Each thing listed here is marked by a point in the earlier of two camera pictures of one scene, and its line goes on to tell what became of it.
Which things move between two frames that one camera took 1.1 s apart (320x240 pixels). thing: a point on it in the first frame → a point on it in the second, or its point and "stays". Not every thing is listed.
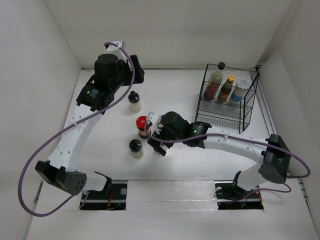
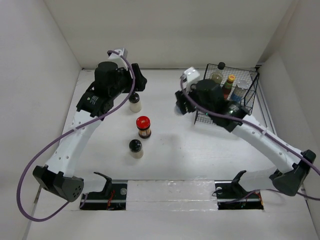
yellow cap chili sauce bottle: [226, 89] stays
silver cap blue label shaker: [237, 93] stays
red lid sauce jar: [141, 124] stays
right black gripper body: [165, 132] → [182, 99]
